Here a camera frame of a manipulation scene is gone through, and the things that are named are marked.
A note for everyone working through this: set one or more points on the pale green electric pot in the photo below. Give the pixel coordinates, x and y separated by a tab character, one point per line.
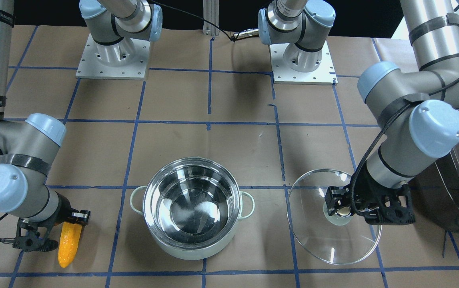
192	207

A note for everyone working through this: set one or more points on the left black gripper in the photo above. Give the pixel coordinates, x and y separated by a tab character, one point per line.
336	198

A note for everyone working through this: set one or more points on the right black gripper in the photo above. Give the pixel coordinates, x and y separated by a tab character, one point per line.
63	210

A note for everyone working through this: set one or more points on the glass pot lid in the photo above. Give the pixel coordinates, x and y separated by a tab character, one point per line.
323	225

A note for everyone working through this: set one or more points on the aluminium frame post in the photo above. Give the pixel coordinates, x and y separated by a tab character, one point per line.
210	9

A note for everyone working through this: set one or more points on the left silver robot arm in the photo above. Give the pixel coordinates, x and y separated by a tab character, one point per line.
418	114

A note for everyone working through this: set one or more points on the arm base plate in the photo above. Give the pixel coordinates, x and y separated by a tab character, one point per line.
121	34
296	33

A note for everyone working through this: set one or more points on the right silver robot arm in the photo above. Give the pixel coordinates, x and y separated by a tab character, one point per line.
27	151

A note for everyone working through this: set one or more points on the yellow corn cob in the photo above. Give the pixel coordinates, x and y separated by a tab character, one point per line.
68	244

